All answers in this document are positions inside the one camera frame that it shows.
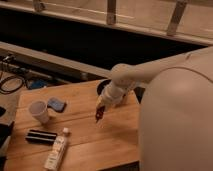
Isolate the black ceramic bowl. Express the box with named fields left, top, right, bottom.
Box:
left=97, top=79, right=111, bottom=95

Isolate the black coiled cable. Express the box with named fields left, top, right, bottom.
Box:
left=0, top=75, right=26, bottom=95

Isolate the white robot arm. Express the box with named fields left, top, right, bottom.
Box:
left=97, top=46, right=213, bottom=171

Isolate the blue object on floor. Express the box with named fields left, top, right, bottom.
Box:
left=29, top=79, right=47, bottom=90

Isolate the white paper cup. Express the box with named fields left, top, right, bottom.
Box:
left=28, top=101, right=50, bottom=124

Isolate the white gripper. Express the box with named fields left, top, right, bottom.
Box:
left=96, top=82, right=127, bottom=109

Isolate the white plastic bottle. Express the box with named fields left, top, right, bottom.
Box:
left=44, top=128, right=70, bottom=171

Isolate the red pepper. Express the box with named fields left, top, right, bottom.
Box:
left=95, top=106, right=105, bottom=123

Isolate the blue sponge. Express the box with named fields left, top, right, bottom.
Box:
left=47, top=98, right=66, bottom=113

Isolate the black rectangular box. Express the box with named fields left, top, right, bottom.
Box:
left=25, top=130, right=57, bottom=145

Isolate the black object at left edge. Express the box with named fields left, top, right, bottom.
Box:
left=0, top=106, right=14, bottom=148

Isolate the wooden railing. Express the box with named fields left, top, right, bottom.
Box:
left=0, top=0, right=213, bottom=46

